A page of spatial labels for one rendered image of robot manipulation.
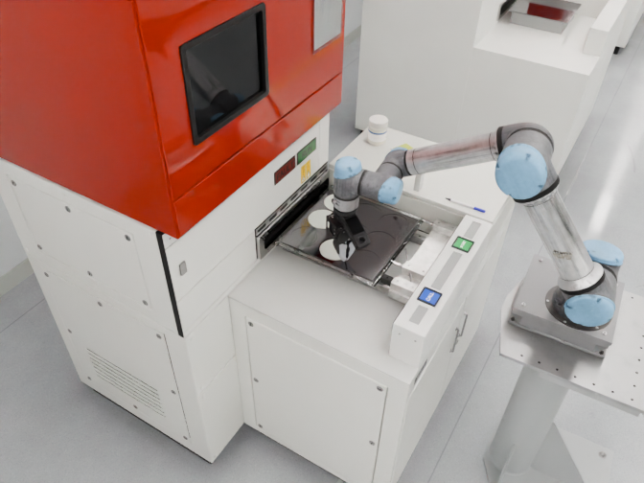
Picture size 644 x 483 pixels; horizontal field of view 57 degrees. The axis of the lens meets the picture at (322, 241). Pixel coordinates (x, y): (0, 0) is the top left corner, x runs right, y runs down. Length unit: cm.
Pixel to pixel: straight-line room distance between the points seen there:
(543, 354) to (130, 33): 137
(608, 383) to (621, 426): 101
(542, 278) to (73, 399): 194
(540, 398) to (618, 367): 33
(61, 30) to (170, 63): 24
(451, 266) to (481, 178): 48
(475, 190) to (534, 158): 71
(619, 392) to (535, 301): 33
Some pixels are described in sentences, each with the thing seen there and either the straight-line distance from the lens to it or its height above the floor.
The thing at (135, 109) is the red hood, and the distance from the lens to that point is 132.
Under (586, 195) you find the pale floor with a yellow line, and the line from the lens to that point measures 399.
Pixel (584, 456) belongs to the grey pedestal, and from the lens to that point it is 270.
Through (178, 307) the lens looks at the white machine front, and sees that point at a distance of 170.
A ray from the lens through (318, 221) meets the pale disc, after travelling 201.
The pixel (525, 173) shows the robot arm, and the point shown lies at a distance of 144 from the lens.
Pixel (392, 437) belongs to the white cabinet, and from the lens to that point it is 194.
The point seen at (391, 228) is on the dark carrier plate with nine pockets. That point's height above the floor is 90.
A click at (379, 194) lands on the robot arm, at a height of 122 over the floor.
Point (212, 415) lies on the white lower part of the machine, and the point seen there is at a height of 35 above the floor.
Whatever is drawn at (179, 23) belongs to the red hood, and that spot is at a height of 172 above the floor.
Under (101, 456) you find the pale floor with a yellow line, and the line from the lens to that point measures 262.
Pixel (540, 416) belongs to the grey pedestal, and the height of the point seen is 42.
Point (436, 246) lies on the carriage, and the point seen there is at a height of 88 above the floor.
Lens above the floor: 219
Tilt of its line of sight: 42 degrees down
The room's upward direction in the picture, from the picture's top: 1 degrees clockwise
